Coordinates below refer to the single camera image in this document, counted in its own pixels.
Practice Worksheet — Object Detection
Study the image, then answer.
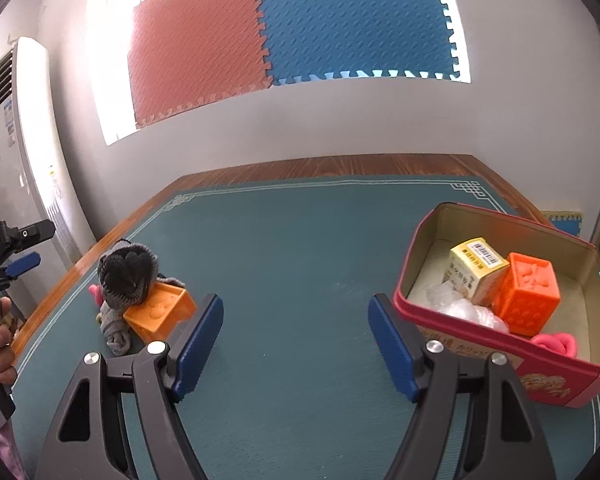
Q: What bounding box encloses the red tin container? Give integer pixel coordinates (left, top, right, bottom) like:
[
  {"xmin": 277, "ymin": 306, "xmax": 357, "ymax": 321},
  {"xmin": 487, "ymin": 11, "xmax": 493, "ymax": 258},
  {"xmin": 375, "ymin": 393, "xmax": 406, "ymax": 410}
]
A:
[{"xmin": 393, "ymin": 203, "xmax": 600, "ymax": 409}]

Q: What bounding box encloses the orange cube block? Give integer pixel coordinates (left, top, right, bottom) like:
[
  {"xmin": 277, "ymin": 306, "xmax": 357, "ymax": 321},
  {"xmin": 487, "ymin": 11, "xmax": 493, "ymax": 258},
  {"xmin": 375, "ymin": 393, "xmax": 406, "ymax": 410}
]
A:
[
  {"xmin": 492, "ymin": 252, "xmax": 562, "ymax": 337},
  {"xmin": 123, "ymin": 280, "xmax": 198, "ymax": 346}
]

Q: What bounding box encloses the green desk mat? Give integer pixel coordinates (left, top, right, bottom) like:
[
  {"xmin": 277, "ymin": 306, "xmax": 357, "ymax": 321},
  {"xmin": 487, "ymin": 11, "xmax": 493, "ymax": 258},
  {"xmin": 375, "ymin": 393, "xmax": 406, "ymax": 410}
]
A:
[{"xmin": 11, "ymin": 175, "xmax": 600, "ymax": 480}]

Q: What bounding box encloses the small blue foam mat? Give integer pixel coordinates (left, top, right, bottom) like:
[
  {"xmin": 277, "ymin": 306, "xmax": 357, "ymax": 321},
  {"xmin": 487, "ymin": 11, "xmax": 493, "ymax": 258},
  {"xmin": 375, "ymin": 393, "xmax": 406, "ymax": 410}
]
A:
[{"xmin": 547, "ymin": 211, "xmax": 585, "ymax": 237}]

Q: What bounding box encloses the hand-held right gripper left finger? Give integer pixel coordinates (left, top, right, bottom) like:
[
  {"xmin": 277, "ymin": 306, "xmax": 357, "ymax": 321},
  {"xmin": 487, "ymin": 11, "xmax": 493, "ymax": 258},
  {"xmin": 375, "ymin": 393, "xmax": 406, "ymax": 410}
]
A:
[{"xmin": 34, "ymin": 293, "xmax": 225, "ymax": 480}]

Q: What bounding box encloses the clear plastic wrap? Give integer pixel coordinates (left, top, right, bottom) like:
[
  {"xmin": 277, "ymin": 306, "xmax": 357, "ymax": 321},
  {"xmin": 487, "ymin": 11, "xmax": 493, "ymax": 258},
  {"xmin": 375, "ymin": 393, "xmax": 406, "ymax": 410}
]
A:
[{"xmin": 426, "ymin": 281, "xmax": 510, "ymax": 334}]

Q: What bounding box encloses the red foam mat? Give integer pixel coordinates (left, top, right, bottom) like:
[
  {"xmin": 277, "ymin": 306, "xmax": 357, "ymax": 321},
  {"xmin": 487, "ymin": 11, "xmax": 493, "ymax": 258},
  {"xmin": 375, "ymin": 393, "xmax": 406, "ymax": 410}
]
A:
[{"xmin": 127, "ymin": 0, "xmax": 274, "ymax": 130}]

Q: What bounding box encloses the yellow carton box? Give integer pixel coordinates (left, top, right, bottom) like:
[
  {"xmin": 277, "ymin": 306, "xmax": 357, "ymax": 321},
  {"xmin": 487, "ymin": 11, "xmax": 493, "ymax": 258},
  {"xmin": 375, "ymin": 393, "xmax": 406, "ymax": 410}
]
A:
[{"xmin": 449, "ymin": 236, "xmax": 511, "ymax": 307}]

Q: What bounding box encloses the person's left hand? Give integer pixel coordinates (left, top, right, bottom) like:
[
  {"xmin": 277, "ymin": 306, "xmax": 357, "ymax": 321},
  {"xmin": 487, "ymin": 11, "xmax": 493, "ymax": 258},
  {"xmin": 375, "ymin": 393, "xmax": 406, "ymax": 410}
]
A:
[{"xmin": 0, "ymin": 297, "xmax": 19, "ymax": 397}]

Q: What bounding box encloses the pink rubber toy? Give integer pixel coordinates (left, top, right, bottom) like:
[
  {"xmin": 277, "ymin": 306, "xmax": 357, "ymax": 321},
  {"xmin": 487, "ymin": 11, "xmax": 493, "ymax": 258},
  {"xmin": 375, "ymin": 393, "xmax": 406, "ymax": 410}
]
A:
[
  {"xmin": 530, "ymin": 331, "xmax": 578, "ymax": 359},
  {"xmin": 88, "ymin": 284, "xmax": 107, "ymax": 324}
]

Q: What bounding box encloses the grey black sock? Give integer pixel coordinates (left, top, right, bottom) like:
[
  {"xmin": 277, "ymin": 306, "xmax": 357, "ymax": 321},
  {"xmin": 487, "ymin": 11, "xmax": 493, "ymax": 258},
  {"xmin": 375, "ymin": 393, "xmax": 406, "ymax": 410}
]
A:
[{"xmin": 97, "ymin": 241, "xmax": 187, "ymax": 356}]

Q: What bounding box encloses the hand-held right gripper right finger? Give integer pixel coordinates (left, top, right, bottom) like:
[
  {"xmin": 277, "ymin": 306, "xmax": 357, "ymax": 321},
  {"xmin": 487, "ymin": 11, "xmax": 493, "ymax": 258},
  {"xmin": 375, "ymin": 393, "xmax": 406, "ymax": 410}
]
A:
[{"xmin": 368, "ymin": 293, "xmax": 563, "ymax": 480}]

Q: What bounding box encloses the white air conditioner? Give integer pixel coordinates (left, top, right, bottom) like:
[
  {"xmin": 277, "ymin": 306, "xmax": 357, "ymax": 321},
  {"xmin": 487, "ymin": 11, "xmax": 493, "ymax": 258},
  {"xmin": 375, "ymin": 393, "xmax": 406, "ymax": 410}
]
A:
[{"xmin": 0, "ymin": 36, "xmax": 99, "ymax": 323}]

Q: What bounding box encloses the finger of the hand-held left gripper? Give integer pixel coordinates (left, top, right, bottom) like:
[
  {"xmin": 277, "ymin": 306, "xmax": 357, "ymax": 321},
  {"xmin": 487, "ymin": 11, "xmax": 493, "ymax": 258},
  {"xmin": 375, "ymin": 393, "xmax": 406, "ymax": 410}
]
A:
[
  {"xmin": 5, "ymin": 253, "xmax": 42, "ymax": 279},
  {"xmin": 9, "ymin": 219, "xmax": 56, "ymax": 252}
]

